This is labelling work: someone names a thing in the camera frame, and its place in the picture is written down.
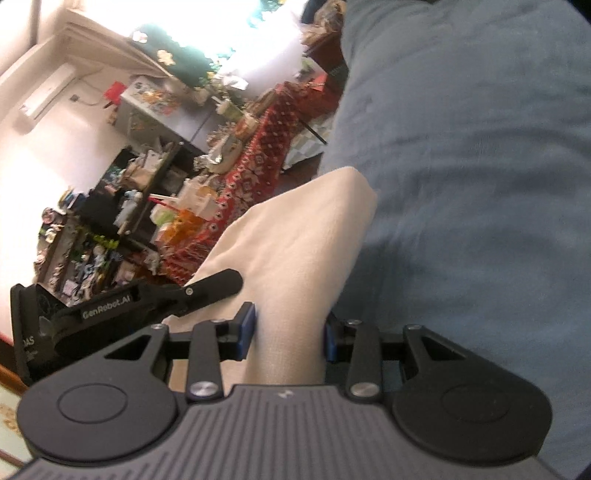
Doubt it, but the green printed curtain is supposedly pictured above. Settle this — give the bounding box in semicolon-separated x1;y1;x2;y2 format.
127;23;222;88

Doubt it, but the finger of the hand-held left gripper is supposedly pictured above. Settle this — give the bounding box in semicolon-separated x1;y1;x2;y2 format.
139;270;244;321

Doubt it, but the cream knit sweater vest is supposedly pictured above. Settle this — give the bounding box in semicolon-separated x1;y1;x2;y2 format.
168;166;377;386

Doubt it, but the white air conditioner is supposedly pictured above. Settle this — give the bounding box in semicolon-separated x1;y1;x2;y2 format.
18;65;77;121

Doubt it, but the white refrigerator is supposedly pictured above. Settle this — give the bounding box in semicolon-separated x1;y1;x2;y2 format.
113;76;218;155

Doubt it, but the black shelving unit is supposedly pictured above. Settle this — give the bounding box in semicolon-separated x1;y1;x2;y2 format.
34;145;192;305

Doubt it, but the red patterned tablecloth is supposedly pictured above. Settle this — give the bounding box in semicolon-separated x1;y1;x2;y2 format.
159;80;342;287

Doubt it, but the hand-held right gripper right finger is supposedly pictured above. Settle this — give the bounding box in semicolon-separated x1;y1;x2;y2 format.
324;312;472;400

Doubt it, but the dark wooden nightstand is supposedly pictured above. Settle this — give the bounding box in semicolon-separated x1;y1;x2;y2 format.
302;32;347;93

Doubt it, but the blue fleece blanket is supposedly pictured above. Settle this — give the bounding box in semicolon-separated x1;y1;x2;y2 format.
318;0;591;480

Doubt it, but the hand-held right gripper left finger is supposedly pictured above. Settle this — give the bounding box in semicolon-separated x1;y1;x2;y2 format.
104;303;256;401

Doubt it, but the pale patterned floor mat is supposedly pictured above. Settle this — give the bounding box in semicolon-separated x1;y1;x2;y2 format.
0;369;35;462

